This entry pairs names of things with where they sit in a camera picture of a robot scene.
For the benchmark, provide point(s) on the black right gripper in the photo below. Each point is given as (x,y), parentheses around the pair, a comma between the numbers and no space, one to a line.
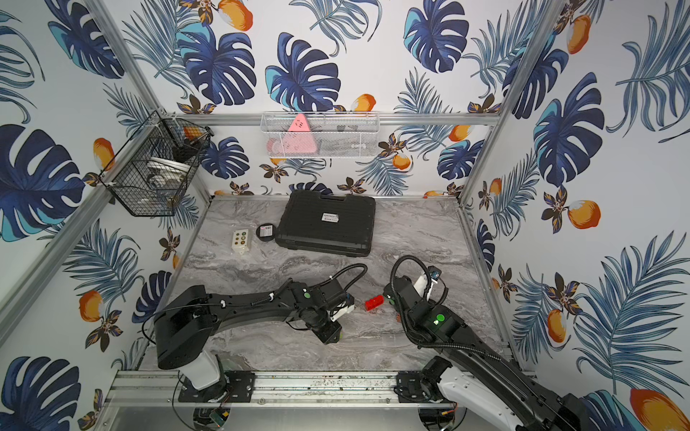
(384,289)

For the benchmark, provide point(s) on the black plastic tool case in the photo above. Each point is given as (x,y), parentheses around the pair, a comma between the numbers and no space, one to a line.
(342,225)

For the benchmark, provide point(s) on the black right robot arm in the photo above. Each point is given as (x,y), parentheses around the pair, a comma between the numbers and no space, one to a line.
(470,373)

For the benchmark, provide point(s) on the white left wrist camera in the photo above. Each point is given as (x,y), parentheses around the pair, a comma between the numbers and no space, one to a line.
(342,309)

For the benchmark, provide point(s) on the black round tape roll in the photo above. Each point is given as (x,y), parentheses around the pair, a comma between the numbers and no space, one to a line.
(266,232)

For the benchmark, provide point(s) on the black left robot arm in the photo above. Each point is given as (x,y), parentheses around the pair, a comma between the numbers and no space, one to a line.
(181,330)

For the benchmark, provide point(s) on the white wire shelf basket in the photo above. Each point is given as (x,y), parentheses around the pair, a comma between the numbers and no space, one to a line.
(338,134)

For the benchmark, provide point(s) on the black wire basket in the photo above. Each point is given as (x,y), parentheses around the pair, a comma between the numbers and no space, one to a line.
(164,156)

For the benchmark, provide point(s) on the white button control box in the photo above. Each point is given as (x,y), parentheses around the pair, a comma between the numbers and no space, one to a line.
(241,241)

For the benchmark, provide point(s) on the red lego brick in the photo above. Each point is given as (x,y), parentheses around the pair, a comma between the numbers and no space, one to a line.
(373,303)

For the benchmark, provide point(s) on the pink triangle object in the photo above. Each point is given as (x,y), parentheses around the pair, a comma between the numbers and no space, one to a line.
(299,139)

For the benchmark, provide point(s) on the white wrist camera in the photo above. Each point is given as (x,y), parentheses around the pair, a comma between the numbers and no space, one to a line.
(424,285)
(342,309)

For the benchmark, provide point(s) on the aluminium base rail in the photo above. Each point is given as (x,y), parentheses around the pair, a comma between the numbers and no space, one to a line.
(274,390)

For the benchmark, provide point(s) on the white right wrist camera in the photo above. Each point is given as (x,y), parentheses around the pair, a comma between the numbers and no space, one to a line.
(424,285)

